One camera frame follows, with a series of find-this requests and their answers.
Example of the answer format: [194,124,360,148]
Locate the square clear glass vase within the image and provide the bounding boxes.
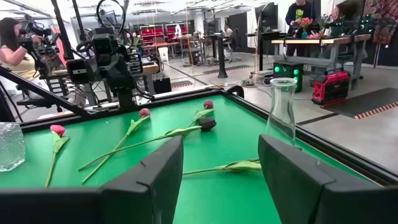
[0,122,26,172]

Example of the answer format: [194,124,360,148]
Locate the flower bouquet in vase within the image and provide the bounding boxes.
[298,17,314,40]

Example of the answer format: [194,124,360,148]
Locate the green table mat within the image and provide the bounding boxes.
[0,94,383,224]

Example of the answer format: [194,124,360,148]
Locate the black diagonal frame strut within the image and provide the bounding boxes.
[0,65,91,118]

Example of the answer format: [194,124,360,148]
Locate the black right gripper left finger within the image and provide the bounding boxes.
[0,136,184,224]

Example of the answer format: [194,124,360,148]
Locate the wooden workbench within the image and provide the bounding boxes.
[271,33,373,91]

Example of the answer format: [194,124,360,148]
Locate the tall clear glass vase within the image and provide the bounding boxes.
[266,77,299,147]

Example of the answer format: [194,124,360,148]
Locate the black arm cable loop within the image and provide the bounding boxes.
[95,0,127,41]

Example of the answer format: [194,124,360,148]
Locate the black computer green lights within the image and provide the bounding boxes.
[272,61,304,93]

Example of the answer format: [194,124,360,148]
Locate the dark red artificial tulip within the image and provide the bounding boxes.
[81,107,152,184]
[188,99,215,128]

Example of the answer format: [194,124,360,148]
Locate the black clamp handle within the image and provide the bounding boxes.
[225,85,246,99]

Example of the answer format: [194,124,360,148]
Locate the black table frame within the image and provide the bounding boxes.
[0,88,398,187]

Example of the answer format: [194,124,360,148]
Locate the black camera rig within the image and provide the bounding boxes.
[18,15,63,78]

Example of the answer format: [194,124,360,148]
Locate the black artificial tulip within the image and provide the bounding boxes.
[182,157,262,176]
[78,116,218,171]

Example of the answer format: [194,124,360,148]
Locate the pink artificial tulip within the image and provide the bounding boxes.
[45,124,71,189]

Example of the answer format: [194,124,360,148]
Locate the person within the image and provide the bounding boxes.
[223,24,234,44]
[284,0,321,57]
[331,0,366,35]
[0,17,37,82]

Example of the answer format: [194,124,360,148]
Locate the black hazard-edged floor mat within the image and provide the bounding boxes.
[323,87,398,121]

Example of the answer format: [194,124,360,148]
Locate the black monitor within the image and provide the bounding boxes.
[254,2,279,32]

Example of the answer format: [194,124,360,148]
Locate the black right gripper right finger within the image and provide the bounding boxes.
[257,133,398,224]

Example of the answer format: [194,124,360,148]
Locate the black labelled drawer unit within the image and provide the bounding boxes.
[46,76,68,97]

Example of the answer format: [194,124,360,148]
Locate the black pole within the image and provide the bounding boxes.
[50,0,75,60]

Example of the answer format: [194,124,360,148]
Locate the patterned hanging cloth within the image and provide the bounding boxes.
[363,0,398,46]

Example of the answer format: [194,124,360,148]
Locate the red portable power station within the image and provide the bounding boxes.
[312,70,351,106]

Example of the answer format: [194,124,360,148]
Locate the red storage bin rack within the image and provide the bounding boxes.
[164,22,189,43]
[139,24,165,47]

